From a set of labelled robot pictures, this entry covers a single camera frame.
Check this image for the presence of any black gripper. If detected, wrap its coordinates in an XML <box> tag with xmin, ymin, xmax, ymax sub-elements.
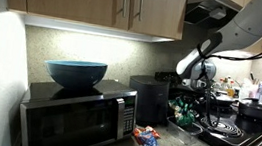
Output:
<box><xmin>175</xmin><ymin>83</ymin><xmax>207</xmax><ymax>104</ymax></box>

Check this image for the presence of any green snack pack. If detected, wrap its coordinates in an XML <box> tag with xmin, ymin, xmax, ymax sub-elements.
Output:
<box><xmin>165</xmin><ymin>94</ymin><xmax>199</xmax><ymax>130</ymax></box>

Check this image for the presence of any blue and orange snack pack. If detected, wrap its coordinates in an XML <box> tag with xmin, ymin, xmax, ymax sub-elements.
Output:
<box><xmin>130</xmin><ymin>124</ymin><xmax>163</xmax><ymax>146</ymax></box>

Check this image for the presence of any large blue bowl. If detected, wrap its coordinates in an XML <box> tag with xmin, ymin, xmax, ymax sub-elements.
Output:
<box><xmin>42</xmin><ymin>56</ymin><xmax>109</xmax><ymax>94</ymax></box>

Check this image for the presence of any black frying pan with lid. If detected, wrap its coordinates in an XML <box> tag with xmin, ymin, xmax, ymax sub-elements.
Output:
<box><xmin>205</xmin><ymin>91</ymin><xmax>239</xmax><ymax>109</ymax></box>

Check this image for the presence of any orange sauce bottle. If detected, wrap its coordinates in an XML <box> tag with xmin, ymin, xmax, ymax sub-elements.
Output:
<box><xmin>225</xmin><ymin>78</ymin><xmax>238</xmax><ymax>99</ymax></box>

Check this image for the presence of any black air fryer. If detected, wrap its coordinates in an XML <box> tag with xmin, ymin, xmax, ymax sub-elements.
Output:
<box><xmin>124</xmin><ymin>73</ymin><xmax>174</xmax><ymax>130</ymax></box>

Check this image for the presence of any transparent rectangular container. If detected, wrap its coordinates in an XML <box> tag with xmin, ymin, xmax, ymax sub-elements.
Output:
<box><xmin>164</xmin><ymin>114</ymin><xmax>206</xmax><ymax>146</ymax></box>

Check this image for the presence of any black electric stove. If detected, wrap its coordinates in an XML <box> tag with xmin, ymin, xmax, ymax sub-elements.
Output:
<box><xmin>145</xmin><ymin>65</ymin><xmax>262</xmax><ymax>146</ymax></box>

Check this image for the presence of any black pot with lid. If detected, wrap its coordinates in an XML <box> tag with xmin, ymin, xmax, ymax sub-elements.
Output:
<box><xmin>235</xmin><ymin>95</ymin><xmax>262</xmax><ymax>120</ymax></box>

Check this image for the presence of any clear water bottle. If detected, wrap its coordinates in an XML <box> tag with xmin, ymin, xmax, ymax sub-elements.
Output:
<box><xmin>255</xmin><ymin>84</ymin><xmax>262</xmax><ymax>104</ymax></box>

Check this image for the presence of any range hood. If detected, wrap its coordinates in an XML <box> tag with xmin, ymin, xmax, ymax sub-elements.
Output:
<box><xmin>183</xmin><ymin>0</ymin><xmax>245</xmax><ymax>32</ymax></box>

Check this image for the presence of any under-cabinet light strip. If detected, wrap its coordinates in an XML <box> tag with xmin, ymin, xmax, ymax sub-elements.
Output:
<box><xmin>21</xmin><ymin>13</ymin><xmax>177</xmax><ymax>47</ymax></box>

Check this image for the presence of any black microwave oven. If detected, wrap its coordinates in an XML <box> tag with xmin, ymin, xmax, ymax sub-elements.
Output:
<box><xmin>14</xmin><ymin>68</ymin><xmax>143</xmax><ymax>146</ymax></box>

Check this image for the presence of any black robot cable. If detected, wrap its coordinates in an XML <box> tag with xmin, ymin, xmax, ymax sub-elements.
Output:
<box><xmin>187</xmin><ymin>12</ymin><xmax>262</xmax><ymax>134</ymax></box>

